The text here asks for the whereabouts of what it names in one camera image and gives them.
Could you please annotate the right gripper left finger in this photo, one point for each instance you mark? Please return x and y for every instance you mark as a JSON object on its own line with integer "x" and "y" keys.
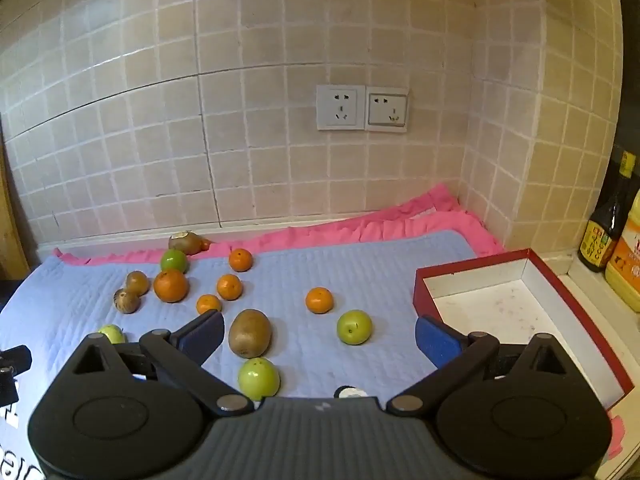
{"x": 178, "y": 358}

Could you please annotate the pink towel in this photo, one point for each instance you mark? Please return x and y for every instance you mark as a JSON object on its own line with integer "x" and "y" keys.
{"x": 434, "y": 211}

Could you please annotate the striped brown passion fruit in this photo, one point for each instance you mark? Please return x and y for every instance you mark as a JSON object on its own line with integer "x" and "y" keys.
{"x": 126, "y": 302}

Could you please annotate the light green apple front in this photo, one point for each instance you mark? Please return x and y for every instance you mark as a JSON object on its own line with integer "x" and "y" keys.
{"x": 258, "y": 378}

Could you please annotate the white wall socket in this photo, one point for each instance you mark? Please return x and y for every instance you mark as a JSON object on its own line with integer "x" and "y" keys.
{"x": 387, "y": 109}
{"x": 340, "y": 107}

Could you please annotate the wooden cutting board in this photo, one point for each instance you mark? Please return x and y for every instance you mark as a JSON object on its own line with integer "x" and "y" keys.
{"x": 14, "y": 265}

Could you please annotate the red white cardboard box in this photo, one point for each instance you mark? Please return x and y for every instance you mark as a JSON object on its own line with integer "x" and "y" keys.
{"x": 515, "y": 295}

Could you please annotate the yellow detergent jug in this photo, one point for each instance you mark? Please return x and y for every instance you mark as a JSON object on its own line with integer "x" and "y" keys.
{"x": 623, "y": 270}

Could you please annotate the dark green apple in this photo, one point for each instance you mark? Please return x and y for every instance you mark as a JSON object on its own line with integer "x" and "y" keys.
{"x": 174, "y": 259}

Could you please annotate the left white wall socket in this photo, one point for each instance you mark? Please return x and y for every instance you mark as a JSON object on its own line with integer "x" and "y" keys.
{"x": 340, "y": 107}

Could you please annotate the large orange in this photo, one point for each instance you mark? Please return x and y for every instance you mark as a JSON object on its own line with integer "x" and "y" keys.
{"x": 171, "y": 286}

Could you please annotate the brown kiwi with sticker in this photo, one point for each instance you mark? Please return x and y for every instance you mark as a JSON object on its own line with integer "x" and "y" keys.
{"x": 187, "y": 242}

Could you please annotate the large brown kiwi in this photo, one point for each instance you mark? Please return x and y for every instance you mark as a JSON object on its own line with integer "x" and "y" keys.
{"x": 250, "y": 334}

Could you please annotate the smooth brown passion fruit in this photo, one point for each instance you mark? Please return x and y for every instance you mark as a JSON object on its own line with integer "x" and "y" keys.
{"x": 137, "y": 283}

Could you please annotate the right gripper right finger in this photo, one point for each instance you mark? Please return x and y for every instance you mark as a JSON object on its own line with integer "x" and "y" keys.
{"x": 458, "y": 358}

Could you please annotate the mandarin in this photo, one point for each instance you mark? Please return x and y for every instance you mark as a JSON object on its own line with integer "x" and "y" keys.
{"x": 229, "y": 287}
{"x": 240, "y": 260}
{"x": 319, "y": 300}
{"x": 208, "y": 302}

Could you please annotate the right white wall socket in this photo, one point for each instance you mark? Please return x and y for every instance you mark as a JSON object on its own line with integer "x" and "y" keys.
{"x": 387, "y": 109}

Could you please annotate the dark soy sauce bottle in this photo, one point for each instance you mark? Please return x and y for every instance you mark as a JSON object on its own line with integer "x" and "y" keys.
{"x": 605, "y": 225}

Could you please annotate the light blue quilted mat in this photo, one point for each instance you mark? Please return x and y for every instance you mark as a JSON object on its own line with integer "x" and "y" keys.
{"x": 60, "y": 303}

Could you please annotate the light green apple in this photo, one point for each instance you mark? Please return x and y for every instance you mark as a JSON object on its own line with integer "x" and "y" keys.
{"x": 258, "y": 378}
{"x": 354, "y": 327}
{"x": 113, "y": 333}

